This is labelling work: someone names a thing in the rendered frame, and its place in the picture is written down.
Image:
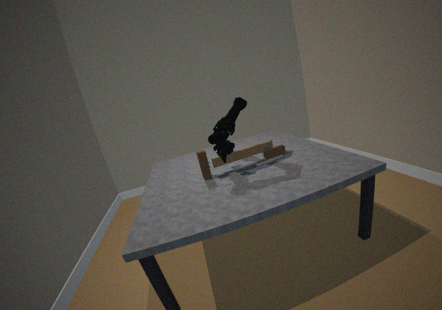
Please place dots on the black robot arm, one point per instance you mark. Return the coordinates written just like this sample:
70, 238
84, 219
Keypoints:
227, 124

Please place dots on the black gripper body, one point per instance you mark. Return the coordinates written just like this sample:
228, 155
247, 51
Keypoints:
221, 148

